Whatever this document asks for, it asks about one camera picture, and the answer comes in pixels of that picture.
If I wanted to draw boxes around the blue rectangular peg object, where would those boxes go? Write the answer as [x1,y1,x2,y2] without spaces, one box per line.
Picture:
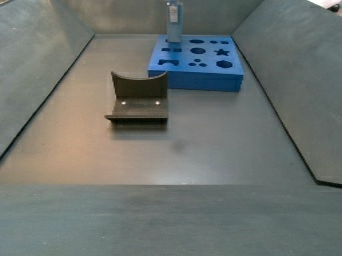
[166,0,184,43]

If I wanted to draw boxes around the black curved holder stand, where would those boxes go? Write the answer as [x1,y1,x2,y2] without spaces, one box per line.
[106,72,169,122]

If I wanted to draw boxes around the blue foam shape board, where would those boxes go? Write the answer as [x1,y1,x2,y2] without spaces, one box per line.
[147,35,244,92]

